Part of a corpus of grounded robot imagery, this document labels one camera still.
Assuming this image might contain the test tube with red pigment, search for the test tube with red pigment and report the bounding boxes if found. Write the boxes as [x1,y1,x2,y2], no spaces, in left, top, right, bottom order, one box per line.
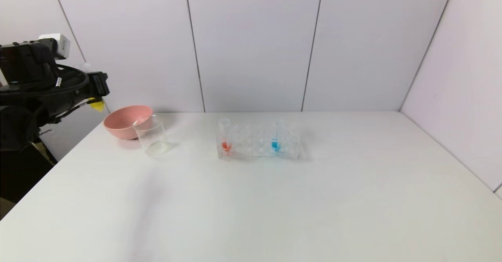
[218,117,233,153]

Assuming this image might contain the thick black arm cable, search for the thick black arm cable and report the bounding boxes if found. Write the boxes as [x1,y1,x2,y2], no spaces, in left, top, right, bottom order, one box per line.
[0,64,89,98]

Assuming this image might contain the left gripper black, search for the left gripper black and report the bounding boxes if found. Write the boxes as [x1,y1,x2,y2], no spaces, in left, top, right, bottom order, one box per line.
[63,71,110,112]

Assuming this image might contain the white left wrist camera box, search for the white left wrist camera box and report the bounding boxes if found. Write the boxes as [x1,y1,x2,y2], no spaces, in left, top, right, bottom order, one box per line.
[38,33,71,61]

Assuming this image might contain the pink bowl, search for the pink bowl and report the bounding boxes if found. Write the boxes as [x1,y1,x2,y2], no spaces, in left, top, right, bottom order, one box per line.
[103,105,153,140]

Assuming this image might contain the test tube with blue pigment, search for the test tube with blue pigment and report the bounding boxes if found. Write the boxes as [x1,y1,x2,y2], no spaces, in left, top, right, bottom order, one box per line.
[271,117,284,153]

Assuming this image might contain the clear plastic test tube rack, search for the clear plastic test tube rack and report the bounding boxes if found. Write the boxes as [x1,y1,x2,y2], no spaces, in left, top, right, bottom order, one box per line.
[215,121,302,160]

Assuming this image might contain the test tube with yellow pigment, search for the test tube with yellow pigment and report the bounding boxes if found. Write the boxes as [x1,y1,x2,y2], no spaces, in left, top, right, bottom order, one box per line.
[80,62,106,113]

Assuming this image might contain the dark background furniture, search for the dark background furniture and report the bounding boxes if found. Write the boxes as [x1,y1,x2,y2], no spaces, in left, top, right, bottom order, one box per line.
[0,138,58,219]

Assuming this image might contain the clear glass beaker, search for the clear glass beaker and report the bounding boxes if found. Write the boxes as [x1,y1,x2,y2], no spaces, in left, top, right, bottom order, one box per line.
[132,115,170,156]

